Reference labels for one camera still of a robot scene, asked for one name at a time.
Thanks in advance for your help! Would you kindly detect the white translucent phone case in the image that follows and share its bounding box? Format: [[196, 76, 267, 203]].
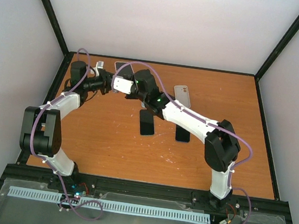
[[174, 85, 191, 108]]

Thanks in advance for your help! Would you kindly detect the blue phone black screen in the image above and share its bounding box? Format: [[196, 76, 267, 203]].
[[175, 125, 190, 143]]

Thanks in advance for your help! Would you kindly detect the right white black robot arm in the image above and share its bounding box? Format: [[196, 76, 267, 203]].
[[120, 66, 241, 208]]

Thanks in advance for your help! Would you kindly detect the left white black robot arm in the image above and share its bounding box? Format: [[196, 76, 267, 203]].
[[19, 61, 113, 191]]

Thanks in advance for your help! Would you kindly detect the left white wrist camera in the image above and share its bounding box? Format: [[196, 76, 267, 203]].
[[90, 60, 104, 76]]

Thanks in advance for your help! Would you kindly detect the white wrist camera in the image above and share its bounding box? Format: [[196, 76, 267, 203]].
[[113, 76, 134, 94], [90, 60, 104, 76]]

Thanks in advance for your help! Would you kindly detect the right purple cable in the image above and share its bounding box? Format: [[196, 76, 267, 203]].
[[97, 58, 268, 224]]

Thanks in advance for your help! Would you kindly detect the purple cable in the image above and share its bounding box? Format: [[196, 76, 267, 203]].
[[21, 43, 122, 221], [97, 58, 268, 224]]

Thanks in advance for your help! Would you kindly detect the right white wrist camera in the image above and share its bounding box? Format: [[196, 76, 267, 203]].
[[113, 76, 134, 94]]

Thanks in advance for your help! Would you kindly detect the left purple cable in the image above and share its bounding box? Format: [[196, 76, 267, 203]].
[[21, 43, 122, 221]]

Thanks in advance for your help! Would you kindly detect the left black frame post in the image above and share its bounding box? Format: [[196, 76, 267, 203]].
[[41, 0, 69, 56]]

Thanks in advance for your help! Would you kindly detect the black frame post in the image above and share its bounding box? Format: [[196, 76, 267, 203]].
[[41, 0, 69, 56], [254, 15, 299, 82]]

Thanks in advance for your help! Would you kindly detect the light blue cable duct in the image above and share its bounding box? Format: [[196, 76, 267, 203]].
[[7, 186, 210, 224]]

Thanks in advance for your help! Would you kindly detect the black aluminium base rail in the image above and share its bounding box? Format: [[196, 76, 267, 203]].
[[1, 164, 291, 219]]

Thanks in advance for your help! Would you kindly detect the right black frame post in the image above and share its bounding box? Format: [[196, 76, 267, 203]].
[[254, 15, 299, 82]]

